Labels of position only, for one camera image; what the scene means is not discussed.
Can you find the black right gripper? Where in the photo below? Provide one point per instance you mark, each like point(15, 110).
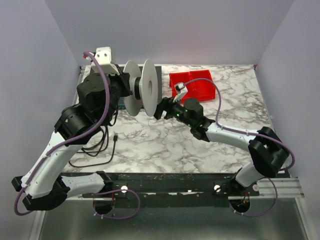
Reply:
point(165, 107)

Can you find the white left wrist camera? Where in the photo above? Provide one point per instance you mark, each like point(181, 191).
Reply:
point(106, 59)

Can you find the dark grey network switch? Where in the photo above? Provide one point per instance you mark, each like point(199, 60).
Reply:
point(158, 69)

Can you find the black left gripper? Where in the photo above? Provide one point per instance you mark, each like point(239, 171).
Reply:
point(125, 83)

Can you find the grey perforated cable spool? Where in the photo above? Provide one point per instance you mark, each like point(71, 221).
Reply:
point(144, 86)

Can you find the right red plastic bin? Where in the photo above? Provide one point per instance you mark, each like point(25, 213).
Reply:
point(202, 90)

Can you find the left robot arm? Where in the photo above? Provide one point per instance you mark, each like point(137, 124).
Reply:
point(44, 186)

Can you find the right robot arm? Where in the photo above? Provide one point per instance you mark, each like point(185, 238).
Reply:
point(265, 148)

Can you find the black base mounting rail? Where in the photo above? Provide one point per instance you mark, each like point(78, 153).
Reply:
point(173, 190)

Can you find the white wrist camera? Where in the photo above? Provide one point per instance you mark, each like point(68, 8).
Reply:
point(181, 91)
point(106, 59)

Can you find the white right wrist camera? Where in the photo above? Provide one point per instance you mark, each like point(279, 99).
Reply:
point(181, 91)

